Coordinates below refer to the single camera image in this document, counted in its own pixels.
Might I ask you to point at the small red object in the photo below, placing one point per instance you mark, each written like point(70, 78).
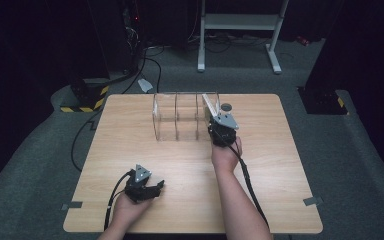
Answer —
point(302, 40)

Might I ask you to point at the black yellow striped stand base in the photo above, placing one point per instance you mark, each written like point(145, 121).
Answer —
point(323, 101)
point(86, 96)

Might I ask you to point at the white metal stand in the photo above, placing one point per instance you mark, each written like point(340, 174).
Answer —
point(240, 21)

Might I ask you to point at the person's right hand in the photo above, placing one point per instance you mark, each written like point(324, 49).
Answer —
point(225, 156)

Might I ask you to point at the clear acrylic divider rack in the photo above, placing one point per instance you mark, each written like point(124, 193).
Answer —
point(183, 116)

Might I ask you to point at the person's left hand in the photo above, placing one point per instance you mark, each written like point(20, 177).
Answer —
point(130, 210)

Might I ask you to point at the grey tape patch on carpet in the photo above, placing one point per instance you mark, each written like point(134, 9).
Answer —
point(145, 85)

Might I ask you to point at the grey tape strip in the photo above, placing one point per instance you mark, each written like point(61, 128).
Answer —
point(312, 201)
point(72, 205)

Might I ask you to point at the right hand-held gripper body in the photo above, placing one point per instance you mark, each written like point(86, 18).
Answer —
point(224, 130)

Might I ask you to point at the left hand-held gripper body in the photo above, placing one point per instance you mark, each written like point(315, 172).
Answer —
point(139, 186)

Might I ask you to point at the round table grommet hole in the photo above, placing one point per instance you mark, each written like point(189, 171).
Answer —
point(226, 107)

